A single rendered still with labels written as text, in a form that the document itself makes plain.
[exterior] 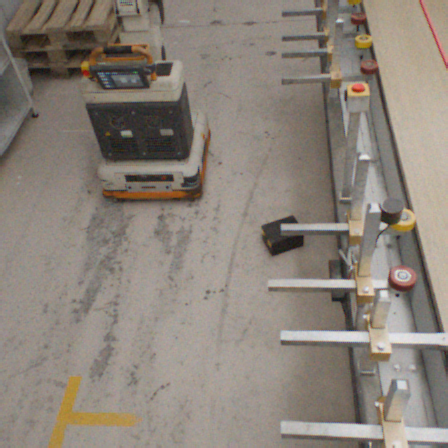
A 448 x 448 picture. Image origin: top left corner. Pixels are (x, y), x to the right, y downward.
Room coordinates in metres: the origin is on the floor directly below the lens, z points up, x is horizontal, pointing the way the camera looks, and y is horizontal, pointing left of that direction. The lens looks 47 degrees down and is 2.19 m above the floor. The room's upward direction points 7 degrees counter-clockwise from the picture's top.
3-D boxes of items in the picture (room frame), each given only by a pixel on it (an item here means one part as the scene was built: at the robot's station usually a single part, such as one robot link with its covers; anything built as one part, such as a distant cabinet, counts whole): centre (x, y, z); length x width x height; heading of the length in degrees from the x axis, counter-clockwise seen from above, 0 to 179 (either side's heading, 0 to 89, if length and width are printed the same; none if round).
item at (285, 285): (0.93, -0.32, 0.84); 0.43 x 0.03 x 0.04; 81
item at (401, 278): (0.90, -0.51, 0.85); 0.08 x 0.08 x 0.11
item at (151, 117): (2.55, 0.42, 0.59); 0.55 x 0.34 x 0.83; 80
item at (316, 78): (2.16, -0.56, 0.84); 0.43 x 0.03 x 0.04; 81
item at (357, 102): (1.46, -0.49, 1.18); 0.07 x 0.07 x 0.08; 81
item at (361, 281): (0.94, -0.41, 0.85); 0.14 x 0.06 x 0.05; 171
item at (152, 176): (2.31, 0.44, 0.23); 0.41 x 0.02 x 0.08; 80
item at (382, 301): (0.71, -0.37, 0.87); 0.04 x 0.04 x 0.48; 81
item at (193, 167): (2.64, 0.40, 0.16); 0.67 x 0.64 x 0.25; 170
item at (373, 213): (0.96, -0.41, 0.93); 0.04 x 0.04 x 0.48; 81
